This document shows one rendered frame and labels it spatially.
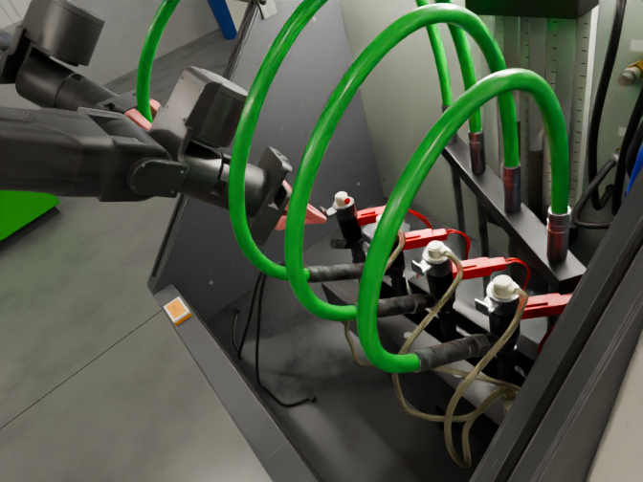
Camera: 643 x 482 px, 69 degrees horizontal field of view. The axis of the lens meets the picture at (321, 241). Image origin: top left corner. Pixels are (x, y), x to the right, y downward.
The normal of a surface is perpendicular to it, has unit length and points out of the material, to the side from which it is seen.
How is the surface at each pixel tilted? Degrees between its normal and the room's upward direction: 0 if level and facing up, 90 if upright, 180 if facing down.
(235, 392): 0
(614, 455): 76
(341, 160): 90
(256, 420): 0
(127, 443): 0
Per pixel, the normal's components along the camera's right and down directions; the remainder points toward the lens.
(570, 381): -0.73, -0.18
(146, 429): -0.27, -0.74
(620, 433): -0.82, 0.35
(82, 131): 0.43, -0.82
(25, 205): 0.73, 0.26
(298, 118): 0.57, 0.39
